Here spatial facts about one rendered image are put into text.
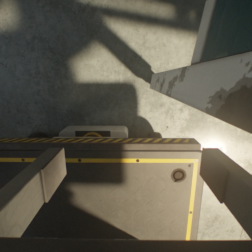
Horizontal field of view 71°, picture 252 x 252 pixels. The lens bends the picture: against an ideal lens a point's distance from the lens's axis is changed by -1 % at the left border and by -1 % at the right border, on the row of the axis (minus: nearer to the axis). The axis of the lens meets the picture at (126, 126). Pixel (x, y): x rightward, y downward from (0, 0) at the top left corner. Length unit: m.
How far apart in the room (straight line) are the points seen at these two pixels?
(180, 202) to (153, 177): 0.12
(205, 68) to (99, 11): 0.65
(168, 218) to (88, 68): 0.62
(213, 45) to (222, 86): 0.07
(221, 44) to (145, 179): 0.41
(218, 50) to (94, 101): 0.64
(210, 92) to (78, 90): 0.67
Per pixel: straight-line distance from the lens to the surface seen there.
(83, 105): 0.81
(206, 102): 0.20
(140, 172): 0.52
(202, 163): 0.17
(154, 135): 0.70
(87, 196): 0.58
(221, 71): 0.19
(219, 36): 0.22
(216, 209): 1.10
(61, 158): 0.16
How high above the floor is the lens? 0.78
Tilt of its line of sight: 75 degrees down
